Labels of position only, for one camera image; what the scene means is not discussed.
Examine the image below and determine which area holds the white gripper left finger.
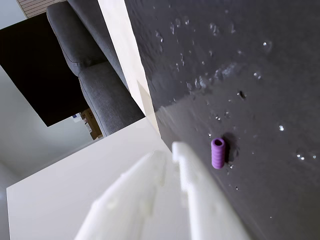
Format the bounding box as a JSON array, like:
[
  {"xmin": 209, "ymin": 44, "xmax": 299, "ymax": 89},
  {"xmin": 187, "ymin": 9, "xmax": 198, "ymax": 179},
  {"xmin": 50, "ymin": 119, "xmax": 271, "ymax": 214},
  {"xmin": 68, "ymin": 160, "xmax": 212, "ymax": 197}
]
[{"xmin": 74, "ymin": 150, "xmax": 191, "ymax": 240}]

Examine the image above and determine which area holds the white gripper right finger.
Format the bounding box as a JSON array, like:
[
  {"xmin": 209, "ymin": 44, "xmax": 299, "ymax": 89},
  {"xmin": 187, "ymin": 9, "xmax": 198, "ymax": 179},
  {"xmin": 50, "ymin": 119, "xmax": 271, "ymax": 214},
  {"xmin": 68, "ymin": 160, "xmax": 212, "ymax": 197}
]
[{"xmin": 171, "ymin": 141, "xmax": 251, "ymax": 240}]

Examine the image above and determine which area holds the purple ribbed pen grip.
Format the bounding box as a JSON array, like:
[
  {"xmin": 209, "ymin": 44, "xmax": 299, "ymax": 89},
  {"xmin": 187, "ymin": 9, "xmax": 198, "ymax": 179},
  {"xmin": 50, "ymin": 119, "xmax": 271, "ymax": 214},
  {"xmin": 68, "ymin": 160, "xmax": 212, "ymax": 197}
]
[{"xmin": 210, "ymin": 137, "xmax": 226, "ymax": 171}]

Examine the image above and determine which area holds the brown cardboard box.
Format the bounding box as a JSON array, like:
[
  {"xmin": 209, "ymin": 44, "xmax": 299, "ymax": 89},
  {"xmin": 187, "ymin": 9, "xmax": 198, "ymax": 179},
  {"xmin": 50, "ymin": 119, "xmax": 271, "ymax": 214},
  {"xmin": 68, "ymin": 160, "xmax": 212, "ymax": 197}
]
[{"xmin": 80, "ymin": 107, "xmax": 104, "ymax": 141}]

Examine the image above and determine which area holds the grey fabric sofa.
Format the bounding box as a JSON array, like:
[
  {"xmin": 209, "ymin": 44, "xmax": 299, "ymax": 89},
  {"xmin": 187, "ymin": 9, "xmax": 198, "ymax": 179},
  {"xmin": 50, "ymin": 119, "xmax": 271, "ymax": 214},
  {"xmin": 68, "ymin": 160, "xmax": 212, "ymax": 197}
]
[{"xmin": 46, "ymin": 0, "xmax": 146, "ymax": 137}]

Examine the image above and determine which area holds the black glossy mat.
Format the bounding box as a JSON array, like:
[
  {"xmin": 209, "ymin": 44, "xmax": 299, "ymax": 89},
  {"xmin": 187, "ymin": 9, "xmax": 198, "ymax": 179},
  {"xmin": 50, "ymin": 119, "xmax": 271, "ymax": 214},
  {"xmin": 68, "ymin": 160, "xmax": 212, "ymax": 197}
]
[{"xmin": 124, "ymin": 0, "xmax": 320, "ymax": 240}]

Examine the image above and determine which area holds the black flat panel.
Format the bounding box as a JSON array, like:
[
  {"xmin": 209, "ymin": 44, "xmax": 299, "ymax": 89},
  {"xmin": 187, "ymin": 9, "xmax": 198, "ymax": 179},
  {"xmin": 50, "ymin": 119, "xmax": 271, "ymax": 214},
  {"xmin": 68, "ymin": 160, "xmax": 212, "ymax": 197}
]
[{"xmin": 0, "ymin": 12, "xmax": 91, "ymax": 128}]

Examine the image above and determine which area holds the beige wooden board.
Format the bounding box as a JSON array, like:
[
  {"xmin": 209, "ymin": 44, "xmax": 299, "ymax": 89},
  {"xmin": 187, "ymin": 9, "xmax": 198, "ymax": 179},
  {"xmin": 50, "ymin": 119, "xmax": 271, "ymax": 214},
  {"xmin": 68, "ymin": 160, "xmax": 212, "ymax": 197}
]
[{"xmin": 96, "ymin": 0, "xmax": 161, "ymax": 137}]

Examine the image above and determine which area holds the white slatted panel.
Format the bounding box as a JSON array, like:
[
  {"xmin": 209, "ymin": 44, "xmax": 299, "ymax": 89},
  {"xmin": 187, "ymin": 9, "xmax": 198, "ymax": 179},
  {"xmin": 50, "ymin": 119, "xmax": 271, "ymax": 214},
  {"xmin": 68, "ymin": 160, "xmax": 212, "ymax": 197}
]
[{"xmin": 16, "ymin": 0, "xmax": 69, "ymax": 20}]

